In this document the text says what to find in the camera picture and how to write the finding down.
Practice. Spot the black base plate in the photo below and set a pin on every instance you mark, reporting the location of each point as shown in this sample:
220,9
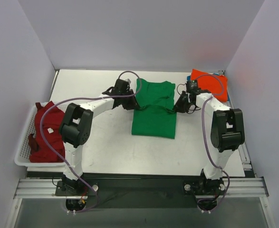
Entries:
139,200

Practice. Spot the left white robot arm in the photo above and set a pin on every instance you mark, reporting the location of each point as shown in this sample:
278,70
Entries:
76,126

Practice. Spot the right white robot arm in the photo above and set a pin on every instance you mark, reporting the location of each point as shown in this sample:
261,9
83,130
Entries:
222,129

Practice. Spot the folded blue t-shirt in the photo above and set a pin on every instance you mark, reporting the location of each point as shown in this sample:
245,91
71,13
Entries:
228,97

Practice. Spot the aluminium frame rail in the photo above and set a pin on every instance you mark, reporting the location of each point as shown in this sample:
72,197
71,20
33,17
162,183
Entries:
234,187

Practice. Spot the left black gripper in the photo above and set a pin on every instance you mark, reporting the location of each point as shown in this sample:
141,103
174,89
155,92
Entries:
129,102

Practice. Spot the folded orange t-shirt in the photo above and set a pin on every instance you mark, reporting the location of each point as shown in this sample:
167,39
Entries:
213,83

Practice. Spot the white plastic basket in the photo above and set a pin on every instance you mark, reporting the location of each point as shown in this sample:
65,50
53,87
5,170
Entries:
23,150

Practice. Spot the green t-shirt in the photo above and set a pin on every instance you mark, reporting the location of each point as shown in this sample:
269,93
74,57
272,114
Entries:
156,116

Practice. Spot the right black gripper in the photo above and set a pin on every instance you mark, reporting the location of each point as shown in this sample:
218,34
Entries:
182,102

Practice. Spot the dark red t-shirt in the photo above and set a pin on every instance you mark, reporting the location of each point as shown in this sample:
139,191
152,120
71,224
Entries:
39,151

